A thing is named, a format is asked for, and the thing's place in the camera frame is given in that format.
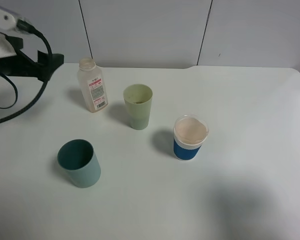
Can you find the teal plastic cup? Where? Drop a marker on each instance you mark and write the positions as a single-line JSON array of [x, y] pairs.
[[78, 160]]

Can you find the clear plastic drink bottle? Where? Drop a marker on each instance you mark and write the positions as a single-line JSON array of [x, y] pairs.
[[92, 85]]

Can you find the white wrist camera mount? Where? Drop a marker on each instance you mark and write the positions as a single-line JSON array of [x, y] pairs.
[[9, 22]]

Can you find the blue sleeved lidded cup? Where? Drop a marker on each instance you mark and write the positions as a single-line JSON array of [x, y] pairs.
[[189, 134]]

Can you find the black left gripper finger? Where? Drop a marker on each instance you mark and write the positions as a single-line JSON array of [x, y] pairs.
[[47, 64]]

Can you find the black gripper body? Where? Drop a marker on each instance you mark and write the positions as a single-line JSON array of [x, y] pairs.
[[13, 62]]

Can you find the pale green plastic cup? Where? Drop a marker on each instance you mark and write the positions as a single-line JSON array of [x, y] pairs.
[[138, 102]]

